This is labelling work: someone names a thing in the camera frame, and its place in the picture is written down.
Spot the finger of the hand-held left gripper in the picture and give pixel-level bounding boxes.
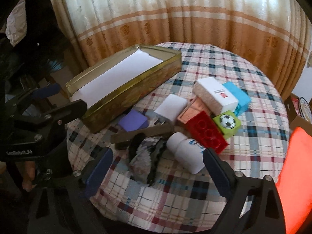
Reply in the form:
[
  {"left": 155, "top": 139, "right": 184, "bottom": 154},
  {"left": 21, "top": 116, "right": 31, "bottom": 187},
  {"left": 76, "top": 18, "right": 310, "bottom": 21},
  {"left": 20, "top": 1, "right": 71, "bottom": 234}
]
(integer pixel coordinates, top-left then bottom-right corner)
[
  {"left": 10, "top": 100, "right": 88, "bottom": 143},
  {"left": 5, "top": 83, "right": 61, "bottom": 106}
]

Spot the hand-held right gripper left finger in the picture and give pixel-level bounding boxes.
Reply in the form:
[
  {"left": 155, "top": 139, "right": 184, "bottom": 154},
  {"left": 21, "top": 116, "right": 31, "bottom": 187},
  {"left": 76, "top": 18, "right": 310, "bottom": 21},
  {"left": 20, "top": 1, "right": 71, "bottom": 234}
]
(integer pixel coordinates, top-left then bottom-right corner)
[{"left": 27, "top": 147, "right": 115, "bottom": 234}]

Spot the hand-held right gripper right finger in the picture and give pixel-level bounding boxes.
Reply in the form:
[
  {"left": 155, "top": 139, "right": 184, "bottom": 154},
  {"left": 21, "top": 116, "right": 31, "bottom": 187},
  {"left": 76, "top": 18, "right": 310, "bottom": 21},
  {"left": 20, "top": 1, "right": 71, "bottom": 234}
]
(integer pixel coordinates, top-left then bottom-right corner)
[{"left": 202, "top": 147, "right": 285, "bottom": 234}]

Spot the white plastic bottle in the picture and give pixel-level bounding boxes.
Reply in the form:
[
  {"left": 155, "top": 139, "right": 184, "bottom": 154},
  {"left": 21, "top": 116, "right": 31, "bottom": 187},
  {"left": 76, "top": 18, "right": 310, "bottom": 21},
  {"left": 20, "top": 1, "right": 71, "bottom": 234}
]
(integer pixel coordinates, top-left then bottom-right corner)
[{"left": 166, "top": 132, "right": 207, "bottom": 175}]

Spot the red toy brick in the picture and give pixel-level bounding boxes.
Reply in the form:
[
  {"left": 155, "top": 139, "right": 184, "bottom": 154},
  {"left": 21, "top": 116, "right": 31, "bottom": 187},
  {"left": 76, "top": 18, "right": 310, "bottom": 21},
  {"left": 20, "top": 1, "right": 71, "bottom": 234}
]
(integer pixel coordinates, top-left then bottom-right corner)
[{"left": 186, "top": 111, "right": 229, "bottom": 154}]

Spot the grey toy shoe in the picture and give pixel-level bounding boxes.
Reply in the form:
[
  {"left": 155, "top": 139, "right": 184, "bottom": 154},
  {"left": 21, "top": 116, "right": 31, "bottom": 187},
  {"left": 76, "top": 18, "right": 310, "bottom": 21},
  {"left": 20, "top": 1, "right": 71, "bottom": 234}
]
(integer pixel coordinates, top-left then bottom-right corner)
[{"left": 128, "top": 133, "right": 168, "bottom": 184}]

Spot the green soccer ball brick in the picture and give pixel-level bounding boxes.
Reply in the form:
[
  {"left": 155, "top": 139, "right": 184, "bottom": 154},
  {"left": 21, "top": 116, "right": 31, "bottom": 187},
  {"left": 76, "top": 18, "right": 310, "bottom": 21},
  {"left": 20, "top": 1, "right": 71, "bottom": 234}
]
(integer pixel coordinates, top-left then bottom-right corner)
[{"left": 212, "top": 110, "right": 242, "bottom": 139}]

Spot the purple block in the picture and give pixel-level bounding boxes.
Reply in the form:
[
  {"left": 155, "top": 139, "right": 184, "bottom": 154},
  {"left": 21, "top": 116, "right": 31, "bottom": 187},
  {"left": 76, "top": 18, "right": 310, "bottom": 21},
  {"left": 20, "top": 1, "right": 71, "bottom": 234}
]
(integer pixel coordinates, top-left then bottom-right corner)
[{"left": 118, "top": 109, "right": 149, "bottom": 132}]

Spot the copper pink embossed box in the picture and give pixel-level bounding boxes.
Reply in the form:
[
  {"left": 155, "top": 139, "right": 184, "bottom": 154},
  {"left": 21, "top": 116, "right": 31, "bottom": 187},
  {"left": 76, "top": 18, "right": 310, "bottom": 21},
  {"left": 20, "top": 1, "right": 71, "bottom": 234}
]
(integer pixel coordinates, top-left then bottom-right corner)
[{"left": 177, "top": 97, "right": 210, "bottom": 128}]

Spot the gold metal tin box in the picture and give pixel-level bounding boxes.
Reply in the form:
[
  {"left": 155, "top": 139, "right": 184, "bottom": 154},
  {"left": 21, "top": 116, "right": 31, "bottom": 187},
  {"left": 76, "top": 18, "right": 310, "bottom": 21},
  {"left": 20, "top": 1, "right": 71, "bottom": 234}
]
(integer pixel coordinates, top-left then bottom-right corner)
[{"left": 65, "top": 44, "right": 182, "bottom": 134}]

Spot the blue toy brick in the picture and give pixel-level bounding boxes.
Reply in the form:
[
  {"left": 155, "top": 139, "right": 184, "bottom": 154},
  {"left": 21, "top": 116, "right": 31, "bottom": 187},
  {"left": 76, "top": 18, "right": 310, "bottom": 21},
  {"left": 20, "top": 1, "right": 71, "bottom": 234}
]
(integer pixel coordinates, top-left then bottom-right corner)
[{"left": 222, "top": 82, "right": 252, "bottom": 116}]

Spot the small white box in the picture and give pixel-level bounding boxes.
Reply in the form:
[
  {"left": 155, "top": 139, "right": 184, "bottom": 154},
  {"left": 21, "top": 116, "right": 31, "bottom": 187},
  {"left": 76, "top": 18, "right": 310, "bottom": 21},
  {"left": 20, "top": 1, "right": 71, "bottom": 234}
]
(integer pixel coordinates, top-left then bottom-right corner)
[{"left": 153, "top": 94, "right": 187, "bottom": 122}]

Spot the person's left hand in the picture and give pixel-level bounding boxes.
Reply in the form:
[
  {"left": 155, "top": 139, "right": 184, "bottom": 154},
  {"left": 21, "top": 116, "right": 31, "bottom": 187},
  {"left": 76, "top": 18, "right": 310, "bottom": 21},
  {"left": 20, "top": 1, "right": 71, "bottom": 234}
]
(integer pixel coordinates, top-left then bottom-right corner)
[{"left": 21, "top": 161, "right": 37, "bottom": 192}]

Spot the plaid tablecloth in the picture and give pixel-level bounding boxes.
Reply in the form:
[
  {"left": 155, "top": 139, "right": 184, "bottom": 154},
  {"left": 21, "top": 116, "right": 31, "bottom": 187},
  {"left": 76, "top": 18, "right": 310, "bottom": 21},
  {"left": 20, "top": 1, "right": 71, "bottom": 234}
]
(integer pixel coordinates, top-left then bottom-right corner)
[{"left": 66, "top": 41, "right": 293, "bottom": 232}]

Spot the white paper sheet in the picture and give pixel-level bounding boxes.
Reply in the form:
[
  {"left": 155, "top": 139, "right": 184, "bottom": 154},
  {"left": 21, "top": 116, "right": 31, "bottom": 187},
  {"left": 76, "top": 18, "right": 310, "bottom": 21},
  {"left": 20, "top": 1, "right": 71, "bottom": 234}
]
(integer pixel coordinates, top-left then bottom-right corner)
[{"left": 71, "top": 49, "right": 166, "bottom": 103}]

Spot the dark cloth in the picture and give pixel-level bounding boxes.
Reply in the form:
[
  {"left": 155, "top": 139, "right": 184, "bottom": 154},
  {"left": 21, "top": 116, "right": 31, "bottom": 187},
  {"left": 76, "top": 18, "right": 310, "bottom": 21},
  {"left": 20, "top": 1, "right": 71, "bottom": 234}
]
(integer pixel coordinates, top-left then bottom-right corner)
[{"left": 0, "top": 0, "right": 74, "bottom": 78}]

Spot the cardboard box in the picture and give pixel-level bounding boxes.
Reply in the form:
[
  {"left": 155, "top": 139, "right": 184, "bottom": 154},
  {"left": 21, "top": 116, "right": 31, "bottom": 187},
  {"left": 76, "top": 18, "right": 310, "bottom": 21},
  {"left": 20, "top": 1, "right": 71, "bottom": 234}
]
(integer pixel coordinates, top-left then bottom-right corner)
[{"left": 284, "top": 94, "right": 312, "bottom": 137}]

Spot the round patterned plate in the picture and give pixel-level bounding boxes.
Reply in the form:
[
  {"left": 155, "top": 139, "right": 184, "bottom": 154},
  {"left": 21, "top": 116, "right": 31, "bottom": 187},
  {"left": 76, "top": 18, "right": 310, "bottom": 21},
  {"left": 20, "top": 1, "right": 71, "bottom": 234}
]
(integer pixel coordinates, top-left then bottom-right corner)
[{"left": 298, "top": 97, "right": 312, "bottom": 122}]

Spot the cream and orange curtain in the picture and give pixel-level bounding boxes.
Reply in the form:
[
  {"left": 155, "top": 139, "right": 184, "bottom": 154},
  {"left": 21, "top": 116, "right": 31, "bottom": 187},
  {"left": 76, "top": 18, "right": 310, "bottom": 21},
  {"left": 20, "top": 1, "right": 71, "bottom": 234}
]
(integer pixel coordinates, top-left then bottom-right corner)
[{"left": 46, "top": 0, "right": 310, "bottom": 95}]

